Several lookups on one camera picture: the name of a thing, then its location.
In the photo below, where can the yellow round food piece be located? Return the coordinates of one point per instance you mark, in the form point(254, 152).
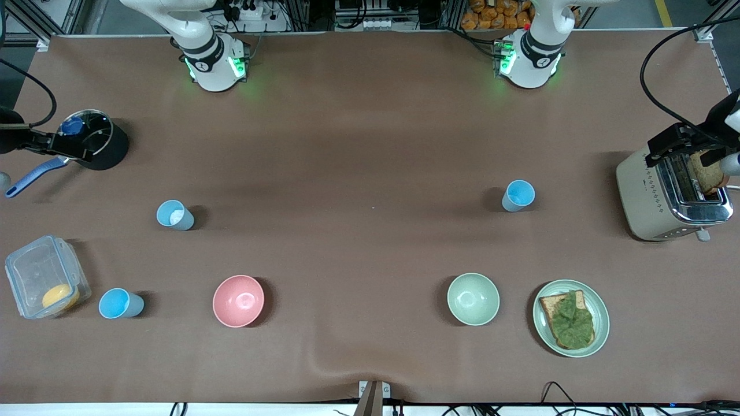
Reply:
point(59, 296)

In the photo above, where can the pale green bowl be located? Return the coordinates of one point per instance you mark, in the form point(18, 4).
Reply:
point(473, 298)

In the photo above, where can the power strip with plugs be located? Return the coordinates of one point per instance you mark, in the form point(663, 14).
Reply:
point(248, 8)

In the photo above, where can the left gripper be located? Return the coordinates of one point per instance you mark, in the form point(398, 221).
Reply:
point(709, 131)

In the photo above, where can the clear plastic food container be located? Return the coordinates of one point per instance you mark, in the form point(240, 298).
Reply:
point(34, 271)

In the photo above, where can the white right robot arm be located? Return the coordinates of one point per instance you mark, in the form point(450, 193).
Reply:
point(208, 58)

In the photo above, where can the green lettuce leaf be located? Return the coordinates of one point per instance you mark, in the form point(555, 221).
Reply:
point(572, 323)

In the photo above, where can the beige chrome toaster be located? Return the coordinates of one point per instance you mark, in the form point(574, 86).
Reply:
point(642, 196)

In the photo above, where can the metal table edge bracket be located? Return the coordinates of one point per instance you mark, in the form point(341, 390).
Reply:
point(370, 401)

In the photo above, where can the glass lid blue knob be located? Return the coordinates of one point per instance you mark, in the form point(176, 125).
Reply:
point(98, 130)

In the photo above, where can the orange snack bags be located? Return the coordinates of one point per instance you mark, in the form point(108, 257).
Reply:
point(491, 17)

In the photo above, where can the brown bread slice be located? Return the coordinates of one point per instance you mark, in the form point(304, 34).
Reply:
point(708, 179)

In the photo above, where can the white power strip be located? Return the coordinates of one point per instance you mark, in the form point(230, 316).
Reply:
point(378, 24)

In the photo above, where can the brown table cloth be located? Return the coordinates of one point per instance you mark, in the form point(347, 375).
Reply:
point(370, 115)

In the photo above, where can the small white lump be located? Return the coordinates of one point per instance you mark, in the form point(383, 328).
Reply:
point(176, 217)

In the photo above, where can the toast slice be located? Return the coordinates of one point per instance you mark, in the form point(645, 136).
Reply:
point(548, 303)

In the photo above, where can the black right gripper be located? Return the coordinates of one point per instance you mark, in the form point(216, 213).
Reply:
point(13, 139)

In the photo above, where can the blue plastic cup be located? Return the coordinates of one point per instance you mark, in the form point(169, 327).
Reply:
point(165, 211)
point(519, 193)
point(118, 304)

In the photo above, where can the aluminium frame profile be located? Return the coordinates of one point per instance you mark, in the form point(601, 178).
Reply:
point(43, 23)
point(714, 20)

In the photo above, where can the pale green plate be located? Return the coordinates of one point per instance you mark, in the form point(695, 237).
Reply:
point(601, 309)

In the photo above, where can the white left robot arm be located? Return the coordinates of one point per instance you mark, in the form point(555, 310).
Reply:
point(535, 58)

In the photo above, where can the pink bowl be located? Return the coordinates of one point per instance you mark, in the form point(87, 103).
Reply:
point(238, 300)

